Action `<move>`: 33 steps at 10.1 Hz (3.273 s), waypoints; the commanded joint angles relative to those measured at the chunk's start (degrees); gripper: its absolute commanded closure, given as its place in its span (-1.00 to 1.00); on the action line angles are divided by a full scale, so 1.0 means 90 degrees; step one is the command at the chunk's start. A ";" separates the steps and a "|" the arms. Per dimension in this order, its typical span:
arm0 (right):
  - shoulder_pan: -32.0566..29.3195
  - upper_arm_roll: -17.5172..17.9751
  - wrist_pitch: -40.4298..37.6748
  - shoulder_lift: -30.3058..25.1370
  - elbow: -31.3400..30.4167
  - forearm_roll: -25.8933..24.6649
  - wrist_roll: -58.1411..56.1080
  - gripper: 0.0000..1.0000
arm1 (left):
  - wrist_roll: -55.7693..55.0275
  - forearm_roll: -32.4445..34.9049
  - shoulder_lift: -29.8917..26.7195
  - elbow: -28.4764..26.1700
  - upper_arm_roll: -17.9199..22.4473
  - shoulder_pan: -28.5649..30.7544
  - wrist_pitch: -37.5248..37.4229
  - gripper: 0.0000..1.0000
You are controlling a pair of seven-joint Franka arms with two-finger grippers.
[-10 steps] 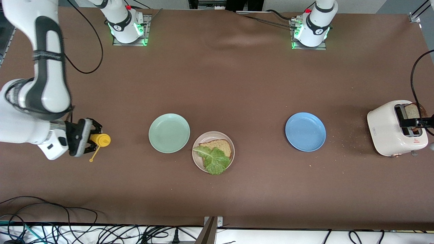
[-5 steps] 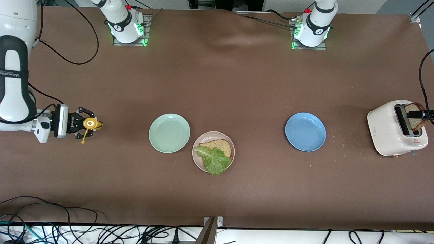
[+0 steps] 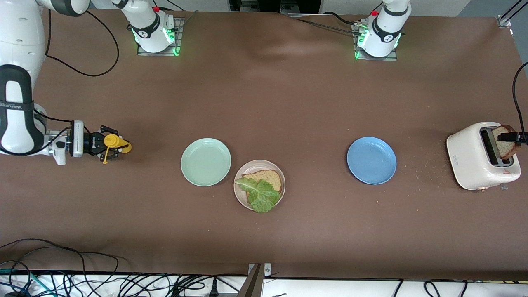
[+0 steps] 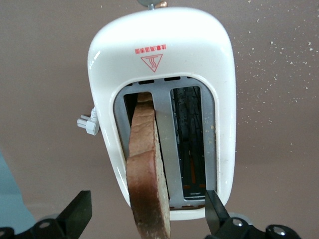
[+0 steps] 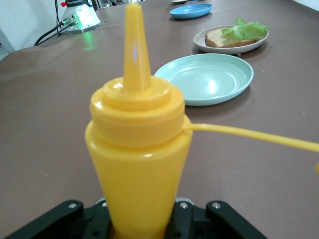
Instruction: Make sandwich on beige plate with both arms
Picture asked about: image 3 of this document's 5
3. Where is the brown bread slice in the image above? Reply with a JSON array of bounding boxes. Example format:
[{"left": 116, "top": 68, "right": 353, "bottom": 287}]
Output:
[
  {"left": 492, "top": 125, "right": 522, "bottom": 160},
  {"left": 245, "top": 169, "right": 283, "bottom": 194}
]

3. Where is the yellow mustard squeeze bottle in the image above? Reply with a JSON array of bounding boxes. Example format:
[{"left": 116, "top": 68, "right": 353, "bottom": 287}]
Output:
[{"left": 102, "top": 134, "right": 133, "bottom": 165}]

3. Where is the green lettuce leaf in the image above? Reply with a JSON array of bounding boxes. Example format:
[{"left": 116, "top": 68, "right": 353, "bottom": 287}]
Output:
[{"left": 234, "top": 177, "right": 281, "bottom": 214}]

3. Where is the mint green plate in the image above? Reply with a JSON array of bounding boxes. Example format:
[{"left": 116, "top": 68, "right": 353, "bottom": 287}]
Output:
[{"left": 180, "top": 138, "right": 232, "bottom": 187}]

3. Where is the beige plate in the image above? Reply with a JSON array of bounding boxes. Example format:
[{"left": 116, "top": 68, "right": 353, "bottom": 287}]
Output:
[{"left": 233, "top": 160, "right": 286, "bottom": 212}]

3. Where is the blue plate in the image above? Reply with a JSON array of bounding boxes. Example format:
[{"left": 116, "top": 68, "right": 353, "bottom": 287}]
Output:
[{"left": 346, "top": 137, "right": 397, "bottom": 185}]

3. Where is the white toaster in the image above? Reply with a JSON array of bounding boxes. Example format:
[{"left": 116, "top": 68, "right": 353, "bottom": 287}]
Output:
[{"left": 446, "top": 121, "right": 521, "bottom": 192}]

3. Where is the aluminium frame rail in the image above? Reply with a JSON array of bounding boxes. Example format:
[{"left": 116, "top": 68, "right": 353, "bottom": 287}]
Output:
[{"left": 497, "top": 0, "right": 528, "bottom": 28}]

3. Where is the teal cable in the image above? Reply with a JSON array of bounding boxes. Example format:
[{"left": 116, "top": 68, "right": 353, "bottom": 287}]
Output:
[{"left": 0, "top": 269, "right": 54, "bottom": 296}]

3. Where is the grey metal post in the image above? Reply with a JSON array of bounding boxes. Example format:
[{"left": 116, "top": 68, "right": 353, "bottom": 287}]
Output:
[{"left": 237, "top": 264, "right": 264, "bottom": 297}]

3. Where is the small metal bracket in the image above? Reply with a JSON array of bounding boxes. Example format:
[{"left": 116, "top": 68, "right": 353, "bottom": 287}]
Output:
[{"left": 247, "top": 263, "right": 272, "bottom": 276}]

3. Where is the black braided cable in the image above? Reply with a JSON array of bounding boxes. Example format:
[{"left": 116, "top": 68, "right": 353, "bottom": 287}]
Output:
[{"left": 285, "top": 12, "right": 363, "bottom": 38}]

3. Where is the silver metal bracket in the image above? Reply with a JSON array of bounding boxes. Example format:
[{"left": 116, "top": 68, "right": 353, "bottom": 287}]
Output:
[{"left": 241, "top": 0, "right": 302, "bottom": 12}]

